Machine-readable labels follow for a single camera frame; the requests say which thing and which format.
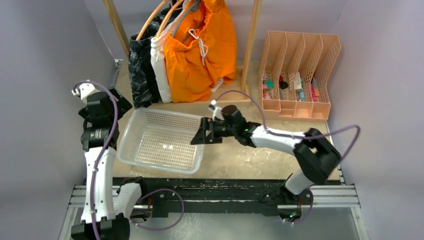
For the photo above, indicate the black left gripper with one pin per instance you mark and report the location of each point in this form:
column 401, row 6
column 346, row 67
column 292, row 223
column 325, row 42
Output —
column 122, row 105

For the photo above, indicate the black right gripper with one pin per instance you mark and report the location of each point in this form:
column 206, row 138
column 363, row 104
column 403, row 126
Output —
column 207, row 124

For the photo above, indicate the white plastic basket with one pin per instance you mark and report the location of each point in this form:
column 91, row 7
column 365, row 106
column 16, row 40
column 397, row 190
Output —
column 161, row 139

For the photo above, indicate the orange shorts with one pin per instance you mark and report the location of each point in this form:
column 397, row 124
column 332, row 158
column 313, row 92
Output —
column 201, row 51

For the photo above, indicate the pink plastic file organizer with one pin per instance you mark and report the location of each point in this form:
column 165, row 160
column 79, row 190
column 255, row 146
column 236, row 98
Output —
column 299, row 65

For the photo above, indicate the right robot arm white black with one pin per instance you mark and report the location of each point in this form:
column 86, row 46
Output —
column 316, row 156

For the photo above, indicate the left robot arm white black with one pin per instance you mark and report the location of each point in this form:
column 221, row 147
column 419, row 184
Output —
column 102, row 219

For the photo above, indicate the dark camouflage shorts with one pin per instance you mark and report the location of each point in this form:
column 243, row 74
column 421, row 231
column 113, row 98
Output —
column 143, row 82

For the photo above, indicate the white shorts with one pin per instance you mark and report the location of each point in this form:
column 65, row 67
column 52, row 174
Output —
column 157, row 57

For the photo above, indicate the orange hanger left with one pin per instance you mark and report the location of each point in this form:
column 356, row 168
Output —
column 150, row 18

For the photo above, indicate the orange hanger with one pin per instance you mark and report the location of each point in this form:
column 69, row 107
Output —
column 175, row 6
column 150, row 18

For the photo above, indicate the orange hanger right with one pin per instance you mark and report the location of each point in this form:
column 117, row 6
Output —
column 175, row 6

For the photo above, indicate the pink small bottle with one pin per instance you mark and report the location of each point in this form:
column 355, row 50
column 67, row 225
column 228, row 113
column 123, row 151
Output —
column 265, row 92

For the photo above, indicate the green small item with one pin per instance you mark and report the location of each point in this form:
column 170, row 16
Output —
column 268, row 84

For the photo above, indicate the wooden clothes rack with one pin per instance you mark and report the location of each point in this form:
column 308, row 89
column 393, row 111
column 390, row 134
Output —
column 226, row 94

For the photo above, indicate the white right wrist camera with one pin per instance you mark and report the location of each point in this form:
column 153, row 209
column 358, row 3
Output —
column 216, row 111

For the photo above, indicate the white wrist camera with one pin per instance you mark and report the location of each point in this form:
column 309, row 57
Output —
column 216, row 111
column 83, row 91

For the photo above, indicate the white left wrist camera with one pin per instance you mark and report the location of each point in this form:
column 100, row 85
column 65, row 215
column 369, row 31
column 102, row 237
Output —
column 83, row 91

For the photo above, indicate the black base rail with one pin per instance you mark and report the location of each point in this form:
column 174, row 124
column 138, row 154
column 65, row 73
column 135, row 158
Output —
column 266, row 197

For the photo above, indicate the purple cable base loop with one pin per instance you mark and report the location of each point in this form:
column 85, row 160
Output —
column 159, row 214

